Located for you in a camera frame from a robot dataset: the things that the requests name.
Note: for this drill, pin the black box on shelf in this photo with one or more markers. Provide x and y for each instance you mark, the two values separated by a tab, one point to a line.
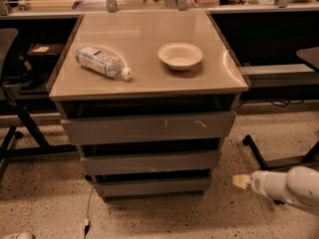
40	53

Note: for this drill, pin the grey drawer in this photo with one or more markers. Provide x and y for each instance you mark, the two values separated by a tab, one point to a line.
148	128
125	164
140	188

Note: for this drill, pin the grey top drawer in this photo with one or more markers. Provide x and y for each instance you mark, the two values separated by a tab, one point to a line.
148	128

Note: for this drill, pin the grey drawer cabinet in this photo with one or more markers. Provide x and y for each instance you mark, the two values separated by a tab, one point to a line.
214	85

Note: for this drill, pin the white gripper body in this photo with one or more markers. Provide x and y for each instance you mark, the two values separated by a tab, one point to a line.
261	184

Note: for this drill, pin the white shoe tip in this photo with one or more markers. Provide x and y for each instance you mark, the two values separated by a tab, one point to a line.
19	235

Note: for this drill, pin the grey bottom drawer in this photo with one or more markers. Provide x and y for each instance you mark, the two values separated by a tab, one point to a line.
140	188

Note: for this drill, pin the black office chair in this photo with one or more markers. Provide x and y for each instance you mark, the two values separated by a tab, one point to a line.
7	38

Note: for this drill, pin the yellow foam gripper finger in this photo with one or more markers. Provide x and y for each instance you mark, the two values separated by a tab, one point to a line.
241	181

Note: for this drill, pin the white paper bowl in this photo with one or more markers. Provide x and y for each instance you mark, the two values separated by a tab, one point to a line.
180	56

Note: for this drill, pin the clear plastic water bottle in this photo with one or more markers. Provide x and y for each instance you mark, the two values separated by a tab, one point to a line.
108	64

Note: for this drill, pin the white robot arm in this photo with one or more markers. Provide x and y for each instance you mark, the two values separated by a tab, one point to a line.
298	187

